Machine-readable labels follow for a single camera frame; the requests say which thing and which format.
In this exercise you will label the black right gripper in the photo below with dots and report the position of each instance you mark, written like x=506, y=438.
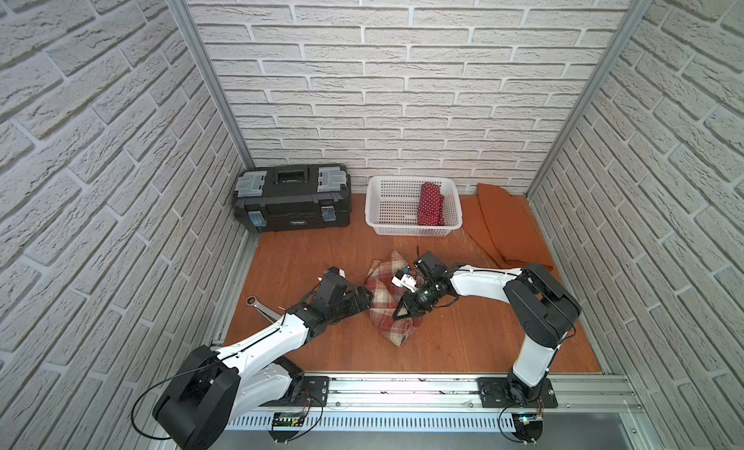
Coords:
x=410, y=303

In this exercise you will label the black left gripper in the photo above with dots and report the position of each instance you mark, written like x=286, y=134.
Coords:
x=355, y=299

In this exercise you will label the red plaid skirt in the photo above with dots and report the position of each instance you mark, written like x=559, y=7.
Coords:
x=386, y=297

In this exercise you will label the red polka dot skirt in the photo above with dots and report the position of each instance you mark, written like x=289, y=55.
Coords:
x=430, y=211

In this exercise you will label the orange brown skirt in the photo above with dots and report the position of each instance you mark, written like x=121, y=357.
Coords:
x=503, y=226

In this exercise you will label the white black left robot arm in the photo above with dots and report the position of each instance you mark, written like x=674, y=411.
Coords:
x=214, y=386

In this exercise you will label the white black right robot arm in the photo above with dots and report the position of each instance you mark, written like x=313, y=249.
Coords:
x=546, y=311

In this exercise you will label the silver wrench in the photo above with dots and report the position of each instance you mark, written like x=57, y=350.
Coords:
x=266, y=312

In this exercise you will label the white plastic basket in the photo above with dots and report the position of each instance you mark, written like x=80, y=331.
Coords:
x=392, y=202

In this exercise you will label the black plastic toolbox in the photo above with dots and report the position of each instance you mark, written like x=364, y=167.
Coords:
x=295, y=197

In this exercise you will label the left controller board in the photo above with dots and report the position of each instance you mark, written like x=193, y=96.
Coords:
x=288, y=426

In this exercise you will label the controller board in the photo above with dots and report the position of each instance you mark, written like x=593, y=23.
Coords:
x=528, y=428
x=288, y=426

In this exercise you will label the right controller board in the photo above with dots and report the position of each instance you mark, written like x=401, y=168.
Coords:
x=528, y=428

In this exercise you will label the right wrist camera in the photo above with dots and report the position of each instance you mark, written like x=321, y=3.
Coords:
x=405, y=279

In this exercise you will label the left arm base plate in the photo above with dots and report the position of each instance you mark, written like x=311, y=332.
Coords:
x=302, y=390

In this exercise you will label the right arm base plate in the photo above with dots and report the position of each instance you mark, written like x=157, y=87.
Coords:
x=497, y=393

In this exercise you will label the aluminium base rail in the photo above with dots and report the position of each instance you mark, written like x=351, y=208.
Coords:
x=458, y=393

